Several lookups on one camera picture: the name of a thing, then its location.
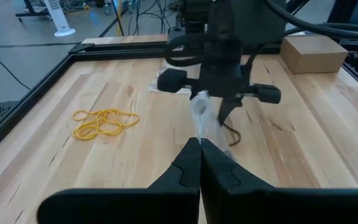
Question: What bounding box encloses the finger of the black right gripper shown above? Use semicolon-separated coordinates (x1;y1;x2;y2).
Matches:
218;96;245;124

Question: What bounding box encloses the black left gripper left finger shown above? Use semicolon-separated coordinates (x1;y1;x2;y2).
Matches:
37;137;202;224

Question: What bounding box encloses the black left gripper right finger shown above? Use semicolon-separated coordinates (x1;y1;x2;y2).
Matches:
200;138;358;224

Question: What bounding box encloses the clear plastic zip bag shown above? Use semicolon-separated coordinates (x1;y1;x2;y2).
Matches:
190;90;234;159
148;58;198;96

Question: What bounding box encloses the black rubber band bunch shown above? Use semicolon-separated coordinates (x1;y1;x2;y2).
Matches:
222;123;242;147

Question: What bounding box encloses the yellow rubber band bunch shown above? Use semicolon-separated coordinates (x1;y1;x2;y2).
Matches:
72;108;140;141

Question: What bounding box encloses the brown cardboard box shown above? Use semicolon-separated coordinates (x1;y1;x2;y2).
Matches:
280;34;349;75

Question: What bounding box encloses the white tower fan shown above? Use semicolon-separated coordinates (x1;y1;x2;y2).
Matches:
44;0;76;37

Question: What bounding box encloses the black stand base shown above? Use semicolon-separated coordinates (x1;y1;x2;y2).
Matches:
14;0;52;23

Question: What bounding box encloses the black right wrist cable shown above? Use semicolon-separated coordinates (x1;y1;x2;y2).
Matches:
165;33;211;68

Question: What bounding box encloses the thick black cable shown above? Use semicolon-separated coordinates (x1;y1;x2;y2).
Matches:
264;0;358;40

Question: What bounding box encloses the yellow cable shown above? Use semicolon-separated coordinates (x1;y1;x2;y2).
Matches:
116;0;123;35

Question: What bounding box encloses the thin black floor cable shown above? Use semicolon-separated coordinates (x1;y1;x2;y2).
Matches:
0;42;31;91

